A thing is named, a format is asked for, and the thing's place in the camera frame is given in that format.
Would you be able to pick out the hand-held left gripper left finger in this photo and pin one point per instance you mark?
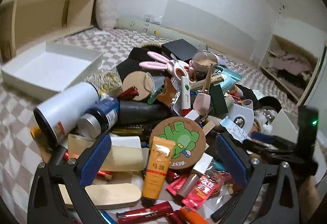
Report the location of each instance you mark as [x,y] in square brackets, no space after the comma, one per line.
[95,160]

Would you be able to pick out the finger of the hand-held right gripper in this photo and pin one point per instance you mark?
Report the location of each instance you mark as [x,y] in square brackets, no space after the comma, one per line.
[265,143]

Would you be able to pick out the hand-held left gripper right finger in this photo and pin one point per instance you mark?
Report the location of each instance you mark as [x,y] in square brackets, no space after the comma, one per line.
[231,160]

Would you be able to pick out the person's right forearm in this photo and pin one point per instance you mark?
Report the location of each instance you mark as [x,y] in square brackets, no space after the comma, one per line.
[307,193]

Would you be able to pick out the red foil stick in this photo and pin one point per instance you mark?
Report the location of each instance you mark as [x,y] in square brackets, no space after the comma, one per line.
[104,175]

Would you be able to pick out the paper receipt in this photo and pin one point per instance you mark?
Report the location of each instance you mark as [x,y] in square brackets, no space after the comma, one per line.
[236,131]

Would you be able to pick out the cream plastic case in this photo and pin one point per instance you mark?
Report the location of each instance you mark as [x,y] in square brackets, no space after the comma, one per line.
[125,160]

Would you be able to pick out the small white square box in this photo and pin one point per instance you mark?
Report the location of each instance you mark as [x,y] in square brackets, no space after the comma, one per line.
[201,166]

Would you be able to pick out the white scalloped card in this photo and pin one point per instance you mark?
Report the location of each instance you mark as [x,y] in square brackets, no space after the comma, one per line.
[242,114]

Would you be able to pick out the beige oblong wooden case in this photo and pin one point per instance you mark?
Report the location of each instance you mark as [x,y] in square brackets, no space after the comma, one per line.
[112,194]

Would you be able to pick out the red snack packet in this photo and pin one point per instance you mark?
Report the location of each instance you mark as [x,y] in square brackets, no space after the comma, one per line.
[201,188]
[176,184]

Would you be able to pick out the black cap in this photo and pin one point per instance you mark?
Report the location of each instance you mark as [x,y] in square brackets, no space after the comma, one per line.
[268,102]

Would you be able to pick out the pink lipstick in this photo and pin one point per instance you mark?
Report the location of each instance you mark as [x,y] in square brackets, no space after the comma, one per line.
[190,183]

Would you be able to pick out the navy blue bottle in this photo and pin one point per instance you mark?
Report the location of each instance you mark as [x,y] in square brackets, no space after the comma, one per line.
[106,111]

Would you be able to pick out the black slim case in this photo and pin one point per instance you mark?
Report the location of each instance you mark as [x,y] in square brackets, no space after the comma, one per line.
[224,210]

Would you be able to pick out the round frog print tin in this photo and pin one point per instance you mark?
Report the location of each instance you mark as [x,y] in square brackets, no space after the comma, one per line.
[178,142]

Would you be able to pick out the white steel tumbler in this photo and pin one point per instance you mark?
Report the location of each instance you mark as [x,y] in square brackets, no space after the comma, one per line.
[66,111]

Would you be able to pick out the blue cosmetic tube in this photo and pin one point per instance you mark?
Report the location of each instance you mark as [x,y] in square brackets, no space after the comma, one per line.
[107,218]

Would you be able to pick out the dark green box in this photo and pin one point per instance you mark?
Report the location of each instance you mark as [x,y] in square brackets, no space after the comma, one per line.
[219,100]

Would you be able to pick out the orange hand cream tube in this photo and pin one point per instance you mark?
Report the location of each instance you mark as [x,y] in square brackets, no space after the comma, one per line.
[157,167]

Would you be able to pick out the small yellow bottle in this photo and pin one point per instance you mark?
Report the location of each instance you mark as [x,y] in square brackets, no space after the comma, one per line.
[38,134]

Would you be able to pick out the orange lighter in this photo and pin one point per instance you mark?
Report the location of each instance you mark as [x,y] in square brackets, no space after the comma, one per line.
[191,216]

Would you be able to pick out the black tube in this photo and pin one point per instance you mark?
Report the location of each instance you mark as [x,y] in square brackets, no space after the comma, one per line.
[145,110]

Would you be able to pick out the teal packet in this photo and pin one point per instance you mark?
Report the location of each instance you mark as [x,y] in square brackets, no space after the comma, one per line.
[230,81]

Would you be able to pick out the red cosmetic tube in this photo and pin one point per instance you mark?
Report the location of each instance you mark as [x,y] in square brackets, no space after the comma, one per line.
[147,213]

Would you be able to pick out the white green lip balm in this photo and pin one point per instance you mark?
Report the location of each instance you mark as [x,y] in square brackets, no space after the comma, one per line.
[186,97]

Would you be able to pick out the pile of clothes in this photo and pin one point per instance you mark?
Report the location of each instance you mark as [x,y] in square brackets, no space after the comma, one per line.
[293,60]

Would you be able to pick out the bag of gold beads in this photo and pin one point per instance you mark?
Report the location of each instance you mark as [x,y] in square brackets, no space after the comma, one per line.
[106,81]

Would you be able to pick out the brown leather piece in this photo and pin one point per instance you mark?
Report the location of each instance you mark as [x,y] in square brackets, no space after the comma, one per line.
[166,91]

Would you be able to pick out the wooden wardrobe shelf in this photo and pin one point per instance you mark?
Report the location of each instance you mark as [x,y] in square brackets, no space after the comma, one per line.
[278,44]

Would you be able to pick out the white shallow cardboard box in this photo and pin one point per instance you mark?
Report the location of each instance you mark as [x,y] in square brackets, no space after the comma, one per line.
[51,70]

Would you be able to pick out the black pouch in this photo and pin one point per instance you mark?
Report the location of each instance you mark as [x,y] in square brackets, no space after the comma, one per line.
[130,65]

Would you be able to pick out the pink bunny-ear scissors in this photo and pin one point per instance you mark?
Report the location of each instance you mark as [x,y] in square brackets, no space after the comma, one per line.
[158,62]

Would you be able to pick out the black gift box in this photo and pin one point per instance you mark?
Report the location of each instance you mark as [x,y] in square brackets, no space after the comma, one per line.
[181,49]

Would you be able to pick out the white headboard panel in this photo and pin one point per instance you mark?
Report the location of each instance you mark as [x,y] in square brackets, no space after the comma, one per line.
[217,27]

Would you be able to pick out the long green bolster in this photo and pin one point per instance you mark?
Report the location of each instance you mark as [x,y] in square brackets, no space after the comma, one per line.
[132,25]

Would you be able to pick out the fluffy white pillow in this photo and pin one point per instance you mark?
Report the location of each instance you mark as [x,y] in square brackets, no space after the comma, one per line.
[106,9]

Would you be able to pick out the wooden bedside shelf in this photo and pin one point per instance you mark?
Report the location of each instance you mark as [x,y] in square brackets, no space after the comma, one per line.
[38,9]

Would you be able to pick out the wall socket plate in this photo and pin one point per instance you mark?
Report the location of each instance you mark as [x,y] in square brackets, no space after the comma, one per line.
[152,19]

